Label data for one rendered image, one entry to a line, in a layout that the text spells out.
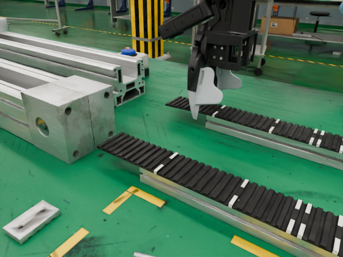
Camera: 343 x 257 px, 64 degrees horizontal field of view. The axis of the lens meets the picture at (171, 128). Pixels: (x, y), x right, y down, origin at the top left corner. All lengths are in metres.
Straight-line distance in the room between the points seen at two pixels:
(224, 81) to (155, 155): 0.23
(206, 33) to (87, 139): 0.25
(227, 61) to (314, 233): 0.27
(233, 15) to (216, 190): 0.26
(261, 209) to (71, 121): 0.27
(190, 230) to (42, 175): 0.22
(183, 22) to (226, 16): 0.07
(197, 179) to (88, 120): 0.19
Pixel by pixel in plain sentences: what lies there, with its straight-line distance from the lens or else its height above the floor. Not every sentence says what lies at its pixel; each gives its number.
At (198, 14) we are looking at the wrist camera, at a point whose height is 0.98.
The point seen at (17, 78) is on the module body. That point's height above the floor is 0.85.
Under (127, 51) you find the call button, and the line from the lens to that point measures 0.77.
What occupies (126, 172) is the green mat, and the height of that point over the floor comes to 0.78.
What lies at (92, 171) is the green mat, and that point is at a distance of 0.41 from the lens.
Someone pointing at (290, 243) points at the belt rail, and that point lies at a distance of 0.32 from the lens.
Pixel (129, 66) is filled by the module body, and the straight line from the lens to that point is 0.64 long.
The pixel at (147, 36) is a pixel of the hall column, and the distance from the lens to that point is 3.87.
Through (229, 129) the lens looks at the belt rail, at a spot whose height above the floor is 0.79.
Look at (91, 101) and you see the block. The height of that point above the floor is 0.86.
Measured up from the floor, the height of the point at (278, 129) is 0.81.
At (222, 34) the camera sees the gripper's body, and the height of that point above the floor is 0.95.
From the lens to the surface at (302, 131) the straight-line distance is 0.49.
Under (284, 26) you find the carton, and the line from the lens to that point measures 5.34.
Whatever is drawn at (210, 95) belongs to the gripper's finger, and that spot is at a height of 0.86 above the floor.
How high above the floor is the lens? 1.02
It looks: 29 degrees down
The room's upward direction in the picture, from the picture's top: 1 degrees clockwise
